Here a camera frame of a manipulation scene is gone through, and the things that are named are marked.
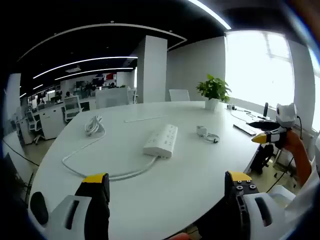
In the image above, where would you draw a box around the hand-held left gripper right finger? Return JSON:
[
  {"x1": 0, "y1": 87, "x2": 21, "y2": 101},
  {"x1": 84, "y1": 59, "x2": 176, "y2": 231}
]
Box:
[{"x1": 224, "y1": 170, "x2": 287, "y2": 240}]

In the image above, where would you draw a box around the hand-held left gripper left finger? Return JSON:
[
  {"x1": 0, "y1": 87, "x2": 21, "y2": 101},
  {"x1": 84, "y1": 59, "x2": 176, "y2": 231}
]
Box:
[{"x1": 46, "y1": 172, "x2": 111, "y2": 240}]

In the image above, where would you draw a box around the white charger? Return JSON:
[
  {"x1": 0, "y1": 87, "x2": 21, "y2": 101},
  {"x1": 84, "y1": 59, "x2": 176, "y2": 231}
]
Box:
[{"x1": 196, "y1": 125, "x2": 209, "y2": 137}]

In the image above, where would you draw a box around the white power strip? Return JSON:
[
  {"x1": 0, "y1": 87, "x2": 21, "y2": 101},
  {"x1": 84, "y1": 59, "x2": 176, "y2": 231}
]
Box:
[{"x1": 142, "y1": 124, "x2": 179, "y2": 159}]

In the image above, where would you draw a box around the white office desk row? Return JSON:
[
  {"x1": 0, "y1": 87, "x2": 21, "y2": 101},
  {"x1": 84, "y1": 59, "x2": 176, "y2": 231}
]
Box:
[{"x1": 37, "y1": 102, "x2": 66, "y2": 141}]

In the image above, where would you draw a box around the long ceiling light strip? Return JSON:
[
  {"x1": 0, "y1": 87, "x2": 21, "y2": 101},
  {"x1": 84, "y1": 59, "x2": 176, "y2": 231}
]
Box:
[
  {"x1": 33, "y1": 56, "x2": 139, "y2": 80},
  {"x1": 186, "y1": 0, "x2": 232, "y2": 30},
  {"x1": 54, "y1": 66, "x2": 136, "y2": 82}
]

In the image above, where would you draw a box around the person's right hand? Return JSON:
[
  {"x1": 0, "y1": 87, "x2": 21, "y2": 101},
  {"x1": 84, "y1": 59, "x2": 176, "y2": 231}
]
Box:
[{"x1": 284, "y1": 129, "x2": 305, "y2": 161}]

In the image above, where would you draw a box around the person's left hand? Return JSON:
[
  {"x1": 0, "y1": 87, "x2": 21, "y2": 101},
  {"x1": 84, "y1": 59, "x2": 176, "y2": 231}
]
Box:
[{"x1": 171, "y1": 232, "x2": 192, "y2": 240}]

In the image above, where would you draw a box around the black office chair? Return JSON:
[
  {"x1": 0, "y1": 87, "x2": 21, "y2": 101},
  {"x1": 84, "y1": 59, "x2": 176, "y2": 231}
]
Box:
[{"x1": 249, "y1": 144, "x2": 275, "y2": 175}]

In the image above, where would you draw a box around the slim keyboard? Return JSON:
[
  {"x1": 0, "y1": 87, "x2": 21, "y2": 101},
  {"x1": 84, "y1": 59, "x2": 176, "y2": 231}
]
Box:
[{"x1": 232, "y1": 122, "x2": 257, "y2": 137}]

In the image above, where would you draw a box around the black oval object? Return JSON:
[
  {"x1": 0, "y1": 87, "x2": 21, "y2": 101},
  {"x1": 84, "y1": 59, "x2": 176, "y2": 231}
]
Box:
[{"x1": 29, "y1": 191, "x2": 50, "y2": 226}]

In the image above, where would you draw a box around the person's white clothing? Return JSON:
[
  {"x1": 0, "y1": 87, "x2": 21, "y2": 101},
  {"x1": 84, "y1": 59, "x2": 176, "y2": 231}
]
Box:
[{"x1": 284, "y1": 159, "x2": 320, "y2": 227}]

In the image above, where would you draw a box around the green potted plant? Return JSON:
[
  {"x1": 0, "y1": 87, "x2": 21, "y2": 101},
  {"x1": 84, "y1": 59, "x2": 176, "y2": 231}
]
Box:
[{"x1": 196, "y1": 73, "x2": 232, "y2": 111}]

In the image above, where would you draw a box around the mesh office chair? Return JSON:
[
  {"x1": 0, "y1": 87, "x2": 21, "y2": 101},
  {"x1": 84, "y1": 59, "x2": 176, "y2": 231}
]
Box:
[
  {"x1": 63, "y1": 96, "x2": 81, "y2": 123},
  {"x1": 24, "y1": 109, "x2": 46, "y2": 146}
]

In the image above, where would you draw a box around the white chair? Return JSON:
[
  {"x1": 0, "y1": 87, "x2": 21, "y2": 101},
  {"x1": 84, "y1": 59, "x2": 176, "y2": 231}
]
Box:
[{"x1": 169, "y1": 89, "x2": 190, "y2": 102}]

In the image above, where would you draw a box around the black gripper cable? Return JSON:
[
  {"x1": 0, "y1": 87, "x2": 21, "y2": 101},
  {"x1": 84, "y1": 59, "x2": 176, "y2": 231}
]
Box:
[{"x1": 295, "y1": 116, "x2": 304, "y2": 141}]

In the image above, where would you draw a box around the white power strip cable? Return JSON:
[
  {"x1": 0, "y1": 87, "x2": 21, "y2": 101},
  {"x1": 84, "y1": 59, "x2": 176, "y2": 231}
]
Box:
[{"x1": 61, "y1": 114, "x2": 157, "y2": 181}]

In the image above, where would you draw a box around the thin desk cable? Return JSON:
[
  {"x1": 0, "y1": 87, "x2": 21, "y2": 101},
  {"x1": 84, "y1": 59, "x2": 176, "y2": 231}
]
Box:
[{"x1": 229, "y1": 109, "x2": 251, "y2": 124}]

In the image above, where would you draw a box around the white charger cable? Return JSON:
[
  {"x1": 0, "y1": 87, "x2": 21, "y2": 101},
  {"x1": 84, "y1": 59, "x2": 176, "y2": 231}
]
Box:
[{"x1": 202, "y1": 133, "x2": 221, "y2": 144}]

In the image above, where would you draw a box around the black floor cable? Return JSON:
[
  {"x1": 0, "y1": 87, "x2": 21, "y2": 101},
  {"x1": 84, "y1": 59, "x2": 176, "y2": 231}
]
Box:
[{"x1": 1, "y1": 138, "x2": 41, "y2": 168}]

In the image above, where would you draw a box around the white desk cable cover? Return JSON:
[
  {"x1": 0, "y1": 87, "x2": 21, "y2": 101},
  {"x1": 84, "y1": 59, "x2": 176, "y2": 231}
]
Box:
[{"x1": 124, "y1": 114, "x2": 169, "y2": 124}]

